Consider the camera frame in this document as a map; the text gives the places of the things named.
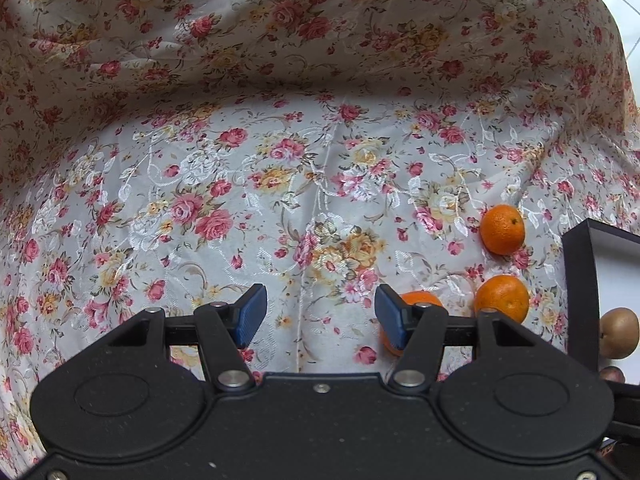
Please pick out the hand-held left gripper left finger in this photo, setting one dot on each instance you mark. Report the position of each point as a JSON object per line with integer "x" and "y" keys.
{"x": 250, "y": 317}

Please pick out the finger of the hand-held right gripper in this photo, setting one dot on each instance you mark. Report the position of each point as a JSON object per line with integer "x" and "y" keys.
{"x": 628, "y": 407}

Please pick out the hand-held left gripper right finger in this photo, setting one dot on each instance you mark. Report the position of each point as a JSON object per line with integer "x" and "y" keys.
{"x": 392, "y": 321}

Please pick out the orange tangerine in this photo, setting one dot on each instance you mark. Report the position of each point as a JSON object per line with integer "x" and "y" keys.
{"x": 502, "y": 228}
{"x": 501, "y": 298}
{"x": 416, "y": 297}

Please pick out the reddish brown round fruit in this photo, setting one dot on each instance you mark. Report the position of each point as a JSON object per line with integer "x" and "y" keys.
{"x": 612, "y": 374}

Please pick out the tan brown kiwi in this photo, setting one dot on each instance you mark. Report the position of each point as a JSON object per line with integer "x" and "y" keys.
{"x": 620, "y": 332}

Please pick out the black box with white inside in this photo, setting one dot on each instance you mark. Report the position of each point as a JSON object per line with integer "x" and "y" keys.
{"x": 580, "y": 285}

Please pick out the floral printed blanket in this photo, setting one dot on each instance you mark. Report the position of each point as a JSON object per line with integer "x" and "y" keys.
{"x": 200, "y": 110}

